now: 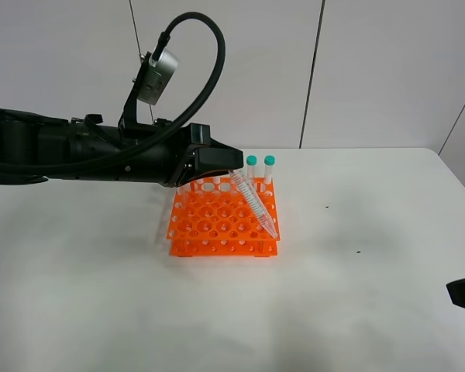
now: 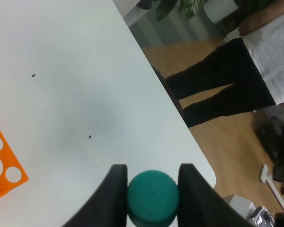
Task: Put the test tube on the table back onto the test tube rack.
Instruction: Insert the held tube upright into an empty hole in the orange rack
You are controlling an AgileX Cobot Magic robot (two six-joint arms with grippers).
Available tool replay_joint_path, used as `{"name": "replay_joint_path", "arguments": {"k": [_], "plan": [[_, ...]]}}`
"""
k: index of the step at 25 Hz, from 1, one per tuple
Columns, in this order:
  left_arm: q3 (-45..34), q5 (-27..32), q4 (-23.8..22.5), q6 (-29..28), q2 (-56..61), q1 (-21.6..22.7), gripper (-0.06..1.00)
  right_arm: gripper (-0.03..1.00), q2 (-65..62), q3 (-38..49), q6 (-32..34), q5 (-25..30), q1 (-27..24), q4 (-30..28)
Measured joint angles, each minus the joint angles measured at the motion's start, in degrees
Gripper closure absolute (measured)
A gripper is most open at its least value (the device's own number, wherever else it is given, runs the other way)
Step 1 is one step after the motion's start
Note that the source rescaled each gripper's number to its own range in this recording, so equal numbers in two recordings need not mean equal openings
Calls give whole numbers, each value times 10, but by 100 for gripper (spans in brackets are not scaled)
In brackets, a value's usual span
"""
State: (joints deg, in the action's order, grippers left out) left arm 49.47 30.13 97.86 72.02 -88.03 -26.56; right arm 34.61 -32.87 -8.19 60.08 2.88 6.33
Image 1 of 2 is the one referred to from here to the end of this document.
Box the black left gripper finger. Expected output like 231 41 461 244
180 140 244 185

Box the teal-capped test tube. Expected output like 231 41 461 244
229 170 278 239

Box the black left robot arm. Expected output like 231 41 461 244
0 109 243 188

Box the orange plastic test tube rack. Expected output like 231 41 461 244
167 177 280 257

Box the black camera cable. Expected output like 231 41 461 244
0 12 228 174

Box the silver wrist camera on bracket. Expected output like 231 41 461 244
118 49 179 131

